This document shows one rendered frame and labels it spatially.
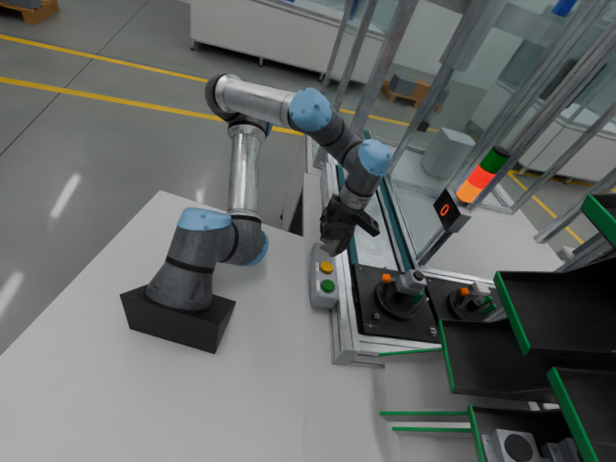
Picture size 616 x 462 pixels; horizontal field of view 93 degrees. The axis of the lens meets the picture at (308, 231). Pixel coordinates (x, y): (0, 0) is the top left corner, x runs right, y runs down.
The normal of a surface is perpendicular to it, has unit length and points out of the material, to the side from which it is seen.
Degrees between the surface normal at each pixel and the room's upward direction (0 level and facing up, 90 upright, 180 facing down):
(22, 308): 0
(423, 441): 45
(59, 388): 0
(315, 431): 0
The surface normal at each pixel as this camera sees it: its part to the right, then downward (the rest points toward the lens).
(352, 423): 0.27, -0.68
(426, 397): -0.47, -0.70
